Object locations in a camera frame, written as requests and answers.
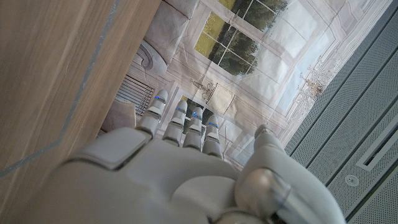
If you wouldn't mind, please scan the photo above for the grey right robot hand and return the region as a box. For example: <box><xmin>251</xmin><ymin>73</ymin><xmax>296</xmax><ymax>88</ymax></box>
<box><xmin>18</xmin><ymin>89</ymin><xmax>348</xmax><ymax>224</ymax></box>

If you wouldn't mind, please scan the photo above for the printed window backdrop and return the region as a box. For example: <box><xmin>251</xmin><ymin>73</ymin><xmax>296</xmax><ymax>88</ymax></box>
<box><xmin>99</xmin><ymin>0</ymin><xmax>392</xmax><ymax>175</ymax></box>

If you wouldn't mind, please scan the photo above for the round ceiling fixture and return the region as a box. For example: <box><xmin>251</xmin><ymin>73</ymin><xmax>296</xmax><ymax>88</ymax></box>
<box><xmin>345</xmin><ymin>174</ymin><xmax>360</xmax><ymax>187</ymax></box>

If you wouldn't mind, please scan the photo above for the linear ceiling slot vent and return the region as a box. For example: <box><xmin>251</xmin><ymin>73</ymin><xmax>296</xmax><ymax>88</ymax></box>
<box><xmin>356</xmin><ymin>119</ymin><xmax>398</xmax><ymax>172</ymax></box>

